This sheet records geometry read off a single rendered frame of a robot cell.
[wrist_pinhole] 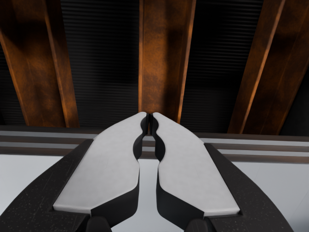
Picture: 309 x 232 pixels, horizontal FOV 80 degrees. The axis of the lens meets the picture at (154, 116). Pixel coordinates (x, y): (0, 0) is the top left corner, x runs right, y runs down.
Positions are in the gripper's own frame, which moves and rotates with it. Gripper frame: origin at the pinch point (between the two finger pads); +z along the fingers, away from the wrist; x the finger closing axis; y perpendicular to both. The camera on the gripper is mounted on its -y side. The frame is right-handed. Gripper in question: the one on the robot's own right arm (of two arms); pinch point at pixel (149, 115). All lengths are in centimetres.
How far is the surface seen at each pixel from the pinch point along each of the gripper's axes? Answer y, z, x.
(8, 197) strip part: 16.4, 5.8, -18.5
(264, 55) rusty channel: -1.9, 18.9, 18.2
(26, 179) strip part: 12.9, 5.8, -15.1
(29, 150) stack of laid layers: 8.9, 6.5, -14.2
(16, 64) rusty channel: 2.0, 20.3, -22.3
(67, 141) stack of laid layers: 8.2, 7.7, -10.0
